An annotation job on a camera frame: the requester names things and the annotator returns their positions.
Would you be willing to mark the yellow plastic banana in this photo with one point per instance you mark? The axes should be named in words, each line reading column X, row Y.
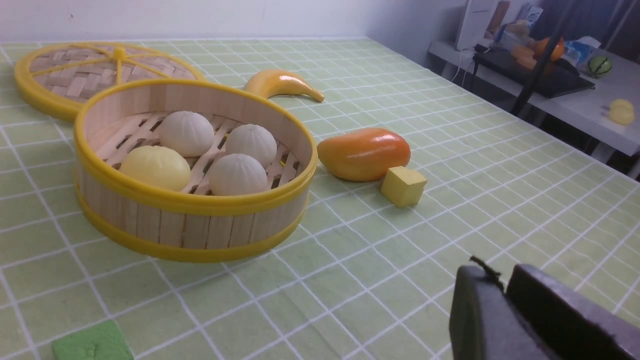
column 269, row 83

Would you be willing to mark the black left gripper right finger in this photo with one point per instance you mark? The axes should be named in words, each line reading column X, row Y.
column 569, row 325

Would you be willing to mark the grey side table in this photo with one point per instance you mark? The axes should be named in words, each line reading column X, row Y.
column 586, row 110

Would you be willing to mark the yellow foam cube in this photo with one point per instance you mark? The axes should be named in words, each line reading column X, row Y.
column 403, row 186

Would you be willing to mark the green striped toy melon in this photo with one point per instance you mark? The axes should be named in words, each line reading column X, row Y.
column 599, row 66

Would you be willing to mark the woven bamboo steamer lid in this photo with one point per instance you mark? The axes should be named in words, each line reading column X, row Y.
column 58, row 79

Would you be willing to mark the green foam cube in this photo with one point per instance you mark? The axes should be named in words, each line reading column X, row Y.
column 103, row 341

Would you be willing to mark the white bun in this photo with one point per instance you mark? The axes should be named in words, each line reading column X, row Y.
column 188, row 133
column 254, row 141
column 237, row 174

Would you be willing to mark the white box on table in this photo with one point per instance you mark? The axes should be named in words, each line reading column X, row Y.
column 476, row 17

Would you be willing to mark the bamboo steamer tray yellow rim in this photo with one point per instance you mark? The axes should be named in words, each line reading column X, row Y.
column 192, row 225

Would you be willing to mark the orange plastic mango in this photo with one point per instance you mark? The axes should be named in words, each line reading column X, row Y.
column 363, row 155

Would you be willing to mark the yellow bun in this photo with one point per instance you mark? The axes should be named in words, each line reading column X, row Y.
column 157, row 166

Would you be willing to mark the yellow toy on table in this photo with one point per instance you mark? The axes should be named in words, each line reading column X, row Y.
column 621, row 112

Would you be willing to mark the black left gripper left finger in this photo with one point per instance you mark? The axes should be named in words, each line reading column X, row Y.
column 485, row 324

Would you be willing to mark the black stand pole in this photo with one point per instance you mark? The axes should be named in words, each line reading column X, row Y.
column 529, row 87

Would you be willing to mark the green checkered tablecloth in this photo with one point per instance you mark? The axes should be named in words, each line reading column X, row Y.
column 359, row 278

